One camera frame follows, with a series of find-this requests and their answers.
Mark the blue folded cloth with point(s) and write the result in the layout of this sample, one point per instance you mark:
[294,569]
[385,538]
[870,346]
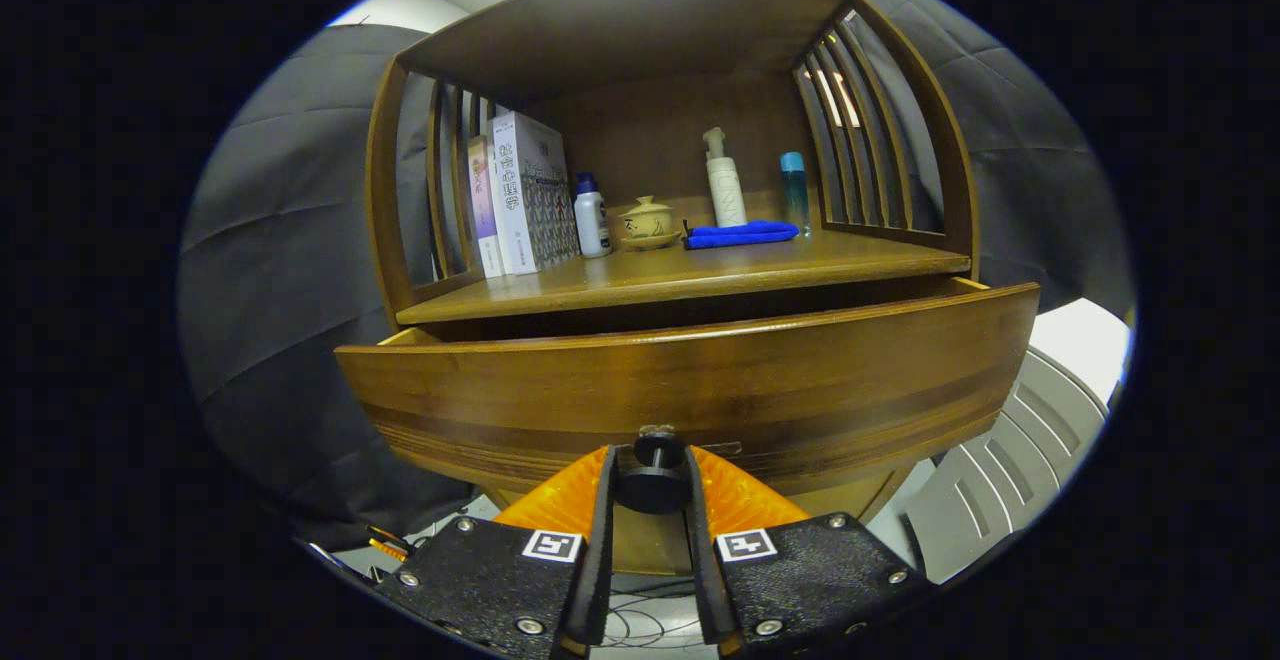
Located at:
[740,234]

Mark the black backdrop cloth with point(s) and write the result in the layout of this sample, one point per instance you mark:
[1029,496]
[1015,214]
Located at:
[280,240]

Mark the yellow lidded ceramic teacup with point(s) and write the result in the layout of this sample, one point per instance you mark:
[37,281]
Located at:
[648,223]

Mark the white pump bottle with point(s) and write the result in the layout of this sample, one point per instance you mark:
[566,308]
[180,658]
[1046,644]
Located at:
[725,190]

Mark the thick white patterned book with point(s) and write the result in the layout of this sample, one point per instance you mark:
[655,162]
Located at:
[535,200]

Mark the brown wooden cabinet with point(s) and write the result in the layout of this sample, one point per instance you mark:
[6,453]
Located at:
[620,30]

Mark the brown wooden drawer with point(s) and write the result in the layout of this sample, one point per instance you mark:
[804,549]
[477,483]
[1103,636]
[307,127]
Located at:
[700,380]

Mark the white metal drawer unit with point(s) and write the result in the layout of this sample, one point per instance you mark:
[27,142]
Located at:
[1010,440]

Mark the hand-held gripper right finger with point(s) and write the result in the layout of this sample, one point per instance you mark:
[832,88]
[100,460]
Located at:
[697,560]

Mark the purple thin book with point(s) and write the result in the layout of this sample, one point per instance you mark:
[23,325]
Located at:
[483,210]

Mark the clear blue capped bottle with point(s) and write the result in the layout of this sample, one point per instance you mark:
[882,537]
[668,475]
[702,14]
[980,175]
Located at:
[795,190]

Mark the black round drawer knob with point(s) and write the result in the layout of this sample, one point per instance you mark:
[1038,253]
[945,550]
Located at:
[652,475]

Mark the wooden countertop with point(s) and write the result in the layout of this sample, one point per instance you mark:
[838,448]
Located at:
[720,270]

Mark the white bottle with blue cap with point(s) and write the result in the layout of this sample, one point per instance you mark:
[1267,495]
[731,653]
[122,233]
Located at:
[591,225]

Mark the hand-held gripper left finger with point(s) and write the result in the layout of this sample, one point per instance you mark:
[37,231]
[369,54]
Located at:
[603,540]

